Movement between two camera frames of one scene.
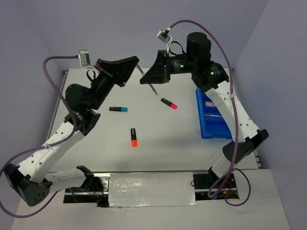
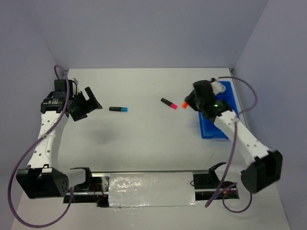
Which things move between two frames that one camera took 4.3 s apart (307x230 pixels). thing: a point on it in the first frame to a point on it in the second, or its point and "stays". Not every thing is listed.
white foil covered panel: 151,189 stays
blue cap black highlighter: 118,109 stays
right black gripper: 159,71 to 189,99
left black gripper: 124,73 to 91,104
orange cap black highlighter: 134,141 to 184,105
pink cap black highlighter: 169,103 stays
